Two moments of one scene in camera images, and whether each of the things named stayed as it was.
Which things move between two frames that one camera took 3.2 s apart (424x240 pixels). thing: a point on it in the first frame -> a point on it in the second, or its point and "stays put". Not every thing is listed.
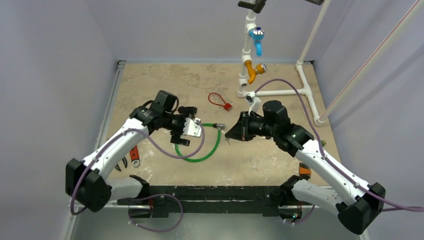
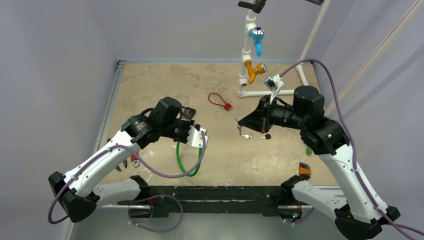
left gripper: x=183 y=113 stays put
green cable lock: x=220 y=126 -> x=197 y=171
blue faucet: x=257 y=34 stays put
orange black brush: x=304 y=170 stays put
